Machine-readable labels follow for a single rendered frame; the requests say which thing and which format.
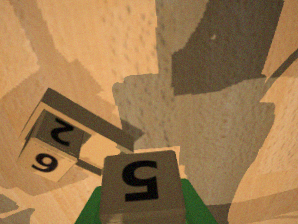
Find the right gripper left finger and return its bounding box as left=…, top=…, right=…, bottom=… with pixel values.
left=74, top=186, right=101, bottom=224

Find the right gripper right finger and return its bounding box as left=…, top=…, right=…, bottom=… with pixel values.
left=181, top=179, right=218, bottom=224

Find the brown number cube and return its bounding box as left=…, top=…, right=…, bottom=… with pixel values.
left=98, top=151, right=186, bottom=224
left=16, top=109, right=85, bottom=183

